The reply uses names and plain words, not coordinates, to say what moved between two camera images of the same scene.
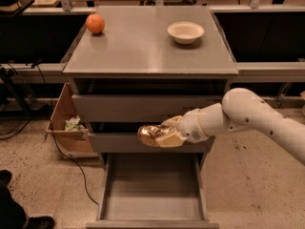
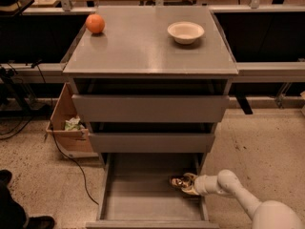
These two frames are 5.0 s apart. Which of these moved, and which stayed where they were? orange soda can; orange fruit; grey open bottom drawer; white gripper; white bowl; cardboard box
Moved: white gripper; orange soda can
Stayed: white bowl; grey open bottom drawer; cardboard box; orange fruit
